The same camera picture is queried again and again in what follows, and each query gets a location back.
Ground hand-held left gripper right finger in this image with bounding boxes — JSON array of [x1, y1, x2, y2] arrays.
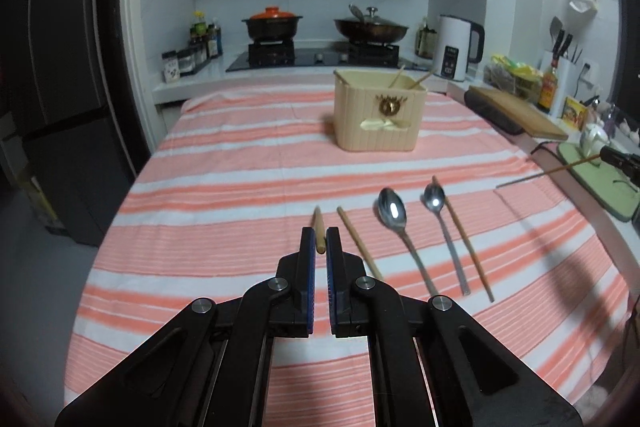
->
[[325, 228, 583, 427]]

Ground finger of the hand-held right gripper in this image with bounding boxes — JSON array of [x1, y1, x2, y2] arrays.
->
[[599, 145, 640, 188]]

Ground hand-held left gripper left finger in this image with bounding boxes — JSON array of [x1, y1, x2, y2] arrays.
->
[[55, 228, 316, 427]]

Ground beige utensil box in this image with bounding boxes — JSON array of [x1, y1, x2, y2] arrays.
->
[[333, 68, 429, 154]]

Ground white teapot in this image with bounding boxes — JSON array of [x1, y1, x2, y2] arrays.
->
[[579, 124, 611, 158]]

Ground green drying mat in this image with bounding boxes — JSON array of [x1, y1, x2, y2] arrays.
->
[[556, 141, 640, 223]]

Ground yellow box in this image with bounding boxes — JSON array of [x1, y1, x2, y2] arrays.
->
[[562, 96, 591, 130]]

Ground large metal spoon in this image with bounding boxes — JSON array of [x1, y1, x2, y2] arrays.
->
[[377, 187, 440, 298]]

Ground white utensil holder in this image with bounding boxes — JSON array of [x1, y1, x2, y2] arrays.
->
[[542, 51, 578, 105]]

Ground brown sauce bottle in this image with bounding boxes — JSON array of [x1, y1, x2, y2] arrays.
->
[[537, 59, 559, 114]]

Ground pink white striped tablecloth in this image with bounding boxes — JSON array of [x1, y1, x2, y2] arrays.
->
[[64, 77, 633, 427]]

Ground wooden cutting board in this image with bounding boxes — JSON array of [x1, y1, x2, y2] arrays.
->
[[470, 87, 571, 142]]

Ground small metal spoon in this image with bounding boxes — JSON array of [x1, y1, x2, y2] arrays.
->
[[423, 183, 472, 297]]

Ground yellow green plastic bags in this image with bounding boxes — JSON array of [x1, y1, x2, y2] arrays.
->
[[484, 53, 543, 100]]

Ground grey spatula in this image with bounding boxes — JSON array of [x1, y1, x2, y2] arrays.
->
[[549, 17, 565, 52]]

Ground white electric kettle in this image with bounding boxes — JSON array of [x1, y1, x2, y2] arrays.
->
[[431, 14, 486, 82]]

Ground black gas stove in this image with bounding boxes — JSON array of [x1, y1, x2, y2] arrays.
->
[[225, 42, 423, 72]]

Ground white label spice jar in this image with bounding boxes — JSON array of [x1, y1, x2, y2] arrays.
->
[[161, 51, 180, 82]]

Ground dark sauce bottle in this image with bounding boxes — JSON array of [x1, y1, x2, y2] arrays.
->
[[206, 24, 223, 58]]

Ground clay pot with orange lid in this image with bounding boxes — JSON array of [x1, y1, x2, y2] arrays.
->
[[242, 7, 304, 42]]

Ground wok with glass lid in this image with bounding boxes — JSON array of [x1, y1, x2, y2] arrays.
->
[[333, 4, 410, 45]]

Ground yellow cap seasoning bottle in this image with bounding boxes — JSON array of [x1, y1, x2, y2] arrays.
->
[[189, 11, 208, 48]]

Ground yellow package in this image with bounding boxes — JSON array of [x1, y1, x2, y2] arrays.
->
[[15, 177, 56, 228]]

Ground dark grey refrigerator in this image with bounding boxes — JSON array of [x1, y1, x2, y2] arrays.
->
[[0, 0, 151, 248]]

